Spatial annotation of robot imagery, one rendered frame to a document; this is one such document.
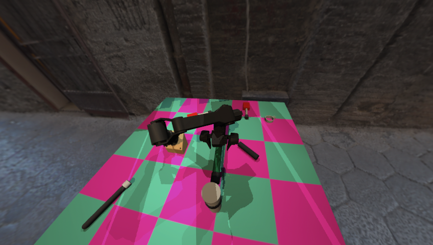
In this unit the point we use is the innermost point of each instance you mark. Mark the black cylinder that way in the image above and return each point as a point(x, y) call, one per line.
point(248, 150)

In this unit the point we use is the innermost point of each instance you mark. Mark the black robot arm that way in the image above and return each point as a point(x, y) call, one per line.
point(223, 116)

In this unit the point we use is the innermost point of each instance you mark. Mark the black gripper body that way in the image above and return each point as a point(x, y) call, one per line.
point(205, 135)

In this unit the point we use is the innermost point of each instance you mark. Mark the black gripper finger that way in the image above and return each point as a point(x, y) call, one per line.
point(229, 145)
point(208, 143)

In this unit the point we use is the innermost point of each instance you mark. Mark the dark brown band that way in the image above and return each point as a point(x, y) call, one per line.
point(215, 177)

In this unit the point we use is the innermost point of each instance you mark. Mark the dark green cylinder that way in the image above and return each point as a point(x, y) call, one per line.
point(217, 160)

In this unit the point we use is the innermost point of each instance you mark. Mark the tan cylindrical post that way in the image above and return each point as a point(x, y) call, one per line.
point(211, 194)

